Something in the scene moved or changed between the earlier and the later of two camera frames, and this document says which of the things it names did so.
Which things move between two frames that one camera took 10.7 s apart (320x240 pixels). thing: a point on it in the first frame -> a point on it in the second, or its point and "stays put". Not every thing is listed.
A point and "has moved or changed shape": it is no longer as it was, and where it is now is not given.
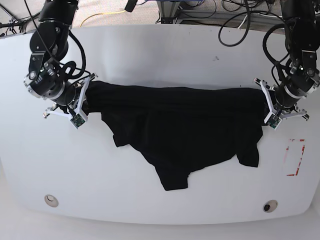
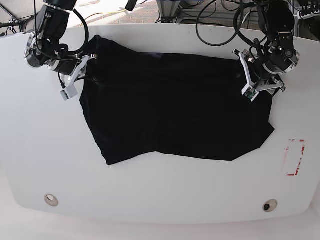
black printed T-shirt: [178, 129] has moved or changed shape
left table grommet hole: [51, 200] stays put
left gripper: [68, 96] -> [72, 66]
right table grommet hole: [270, 205] stays put
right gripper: [303, 81] -> [265, 63]
